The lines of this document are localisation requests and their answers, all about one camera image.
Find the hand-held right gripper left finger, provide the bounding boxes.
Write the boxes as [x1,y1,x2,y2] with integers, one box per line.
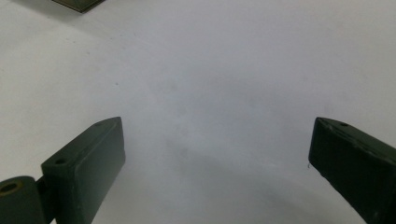
[40,116,127,224]

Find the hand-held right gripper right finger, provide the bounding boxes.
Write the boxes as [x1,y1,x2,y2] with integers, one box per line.
[308,117,396,224]

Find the smoky transparent drawer cabinet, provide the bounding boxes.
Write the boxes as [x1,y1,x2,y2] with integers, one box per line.
[50,0,106,14]

